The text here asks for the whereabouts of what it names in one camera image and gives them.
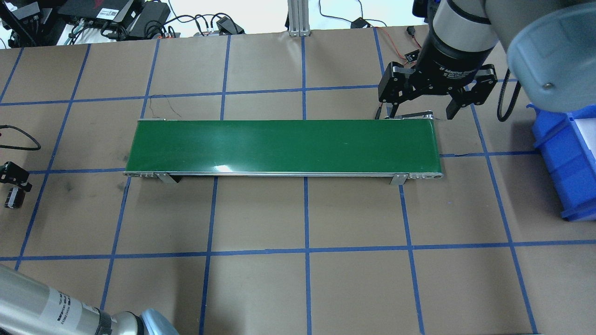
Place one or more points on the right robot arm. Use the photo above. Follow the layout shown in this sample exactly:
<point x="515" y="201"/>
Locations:
<point x="549" y="46"/>

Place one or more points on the small controller board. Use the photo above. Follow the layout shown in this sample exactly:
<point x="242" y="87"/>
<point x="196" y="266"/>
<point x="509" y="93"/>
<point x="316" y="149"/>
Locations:
<point x="412" y="56"/>

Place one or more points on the green conveyor belt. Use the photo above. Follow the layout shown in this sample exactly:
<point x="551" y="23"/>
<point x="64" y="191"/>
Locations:
<point x="402" y="149"/>

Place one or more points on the dark capacitor block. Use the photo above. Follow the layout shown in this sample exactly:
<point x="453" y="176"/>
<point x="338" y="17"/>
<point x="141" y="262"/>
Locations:
<point x="15" y="198"/>

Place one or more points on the black power adapter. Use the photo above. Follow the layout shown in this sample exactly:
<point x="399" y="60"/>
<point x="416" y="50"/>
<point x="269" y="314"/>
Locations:
<point x="149" y="22"/>

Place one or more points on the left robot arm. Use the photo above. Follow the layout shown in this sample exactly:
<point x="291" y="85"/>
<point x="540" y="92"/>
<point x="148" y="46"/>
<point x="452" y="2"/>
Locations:
<point x="31" y="307"/>

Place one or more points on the blue plastic bin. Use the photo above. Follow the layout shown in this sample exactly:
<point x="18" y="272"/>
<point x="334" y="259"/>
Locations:
<point x="567" y="144"/>

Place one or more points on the aluminium frame post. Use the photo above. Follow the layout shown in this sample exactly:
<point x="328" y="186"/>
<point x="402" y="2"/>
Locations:
<point x="298" y="18"/>

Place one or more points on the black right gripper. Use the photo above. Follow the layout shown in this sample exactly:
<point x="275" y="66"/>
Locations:
<point x="448" y="59"/>

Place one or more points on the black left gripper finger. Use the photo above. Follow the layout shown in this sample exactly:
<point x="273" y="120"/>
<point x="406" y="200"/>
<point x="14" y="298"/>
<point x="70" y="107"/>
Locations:
<point x="11" y="173"/>

